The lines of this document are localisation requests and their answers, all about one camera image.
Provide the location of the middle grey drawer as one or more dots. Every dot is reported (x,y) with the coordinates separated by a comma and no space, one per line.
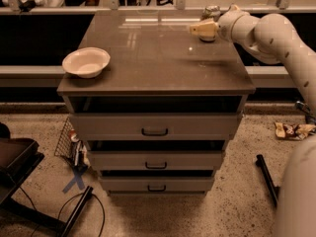
(155,160)

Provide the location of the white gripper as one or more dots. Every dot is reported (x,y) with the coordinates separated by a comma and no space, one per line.
(225,25)

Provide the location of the crumpled snack wrapper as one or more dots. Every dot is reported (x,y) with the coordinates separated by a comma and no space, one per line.
(294,131)

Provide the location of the grey drawer cabinet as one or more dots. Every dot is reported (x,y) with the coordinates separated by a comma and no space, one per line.
(158,67)

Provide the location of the white paper bowl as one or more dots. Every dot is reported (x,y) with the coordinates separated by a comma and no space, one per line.
(86,62)

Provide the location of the black metal floor bar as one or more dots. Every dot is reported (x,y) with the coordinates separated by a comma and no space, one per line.
(272,188)

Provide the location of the wire mesh basket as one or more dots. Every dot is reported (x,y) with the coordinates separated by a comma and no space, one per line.
(70,148)

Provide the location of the black cart frame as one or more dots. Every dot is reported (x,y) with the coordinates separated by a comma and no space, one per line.
(18,158)

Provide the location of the bottom grey drawer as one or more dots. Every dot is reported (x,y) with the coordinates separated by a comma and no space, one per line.
(155,185)

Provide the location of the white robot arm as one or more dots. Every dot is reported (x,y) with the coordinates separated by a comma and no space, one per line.
(273,39)

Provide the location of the top grey drawer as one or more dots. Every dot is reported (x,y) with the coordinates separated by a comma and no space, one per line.
(155,127)

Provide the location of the green 7up soda can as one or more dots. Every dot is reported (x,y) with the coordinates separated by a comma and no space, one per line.
(210,12)

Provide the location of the grey drawer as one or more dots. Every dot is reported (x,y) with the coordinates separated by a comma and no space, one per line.
(155,185)
(155,127)
(155,160)

